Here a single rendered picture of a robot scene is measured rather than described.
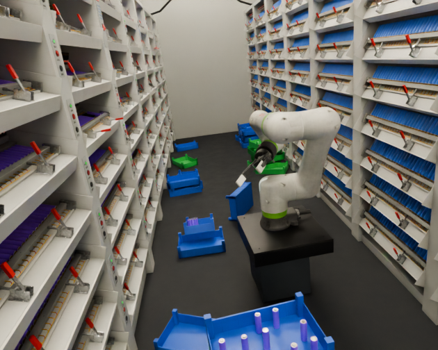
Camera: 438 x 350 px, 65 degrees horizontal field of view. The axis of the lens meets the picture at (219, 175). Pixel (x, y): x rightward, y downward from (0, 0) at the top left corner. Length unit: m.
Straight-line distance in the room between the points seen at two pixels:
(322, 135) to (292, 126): 0.13
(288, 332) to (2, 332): 0.71
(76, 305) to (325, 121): 1.02
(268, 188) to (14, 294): 1.10
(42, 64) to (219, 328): 0.93
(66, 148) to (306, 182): 1.00
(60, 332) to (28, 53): 0.77
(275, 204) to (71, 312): 0.96
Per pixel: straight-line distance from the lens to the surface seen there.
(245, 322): 1.11
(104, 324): 1.32
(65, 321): 1.07
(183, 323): 1.77
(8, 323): 0.81
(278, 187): 1.59
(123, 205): 1.70
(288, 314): 1.15
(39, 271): 0.94
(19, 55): 1.18
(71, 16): 1.86
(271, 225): 1.67
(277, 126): 1.29
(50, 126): 1.17
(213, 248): 2.20
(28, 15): 1.16
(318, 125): 1.33
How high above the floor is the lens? 1.18
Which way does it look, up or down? 19 degrees down
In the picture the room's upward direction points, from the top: 7 degrees counter-clockwise
